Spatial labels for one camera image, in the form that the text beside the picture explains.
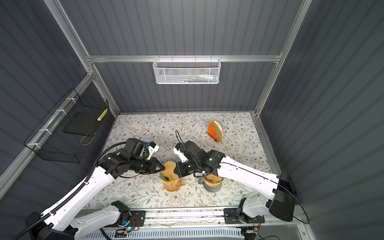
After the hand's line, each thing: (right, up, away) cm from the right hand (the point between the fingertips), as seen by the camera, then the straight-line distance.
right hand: (174, 173), depth 70 cm
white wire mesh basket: (+2, +69, +54) cm, 87 cm away
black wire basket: (-54, +19, +3) cm, 57 cm away
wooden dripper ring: (+18, -7, +4) cm, 19 cm away
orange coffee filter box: (+23, +19, +30) cm, 42 cm away
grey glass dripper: (+17, -4, +1) cm, 17 cm away
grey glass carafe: (+18, -11, +10) cm, 23 cm away
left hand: (-5, +2, +1) cm, 5 cm away
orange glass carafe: (+2, -8, +12) cm, 15 cm away
